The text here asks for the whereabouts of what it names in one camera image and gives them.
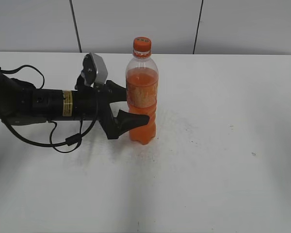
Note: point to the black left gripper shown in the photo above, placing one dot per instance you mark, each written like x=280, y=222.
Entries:
x=93, y=103

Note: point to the orange drink plastic bottle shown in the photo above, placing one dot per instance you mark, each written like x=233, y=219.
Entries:
x=142, y=78

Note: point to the orange bottle cap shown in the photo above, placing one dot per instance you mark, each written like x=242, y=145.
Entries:
x=142, y=44

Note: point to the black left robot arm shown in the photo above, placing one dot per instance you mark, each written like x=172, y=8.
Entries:
x=21, y=103

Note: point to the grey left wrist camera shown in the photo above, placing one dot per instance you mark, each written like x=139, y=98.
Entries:
x=94, y=70

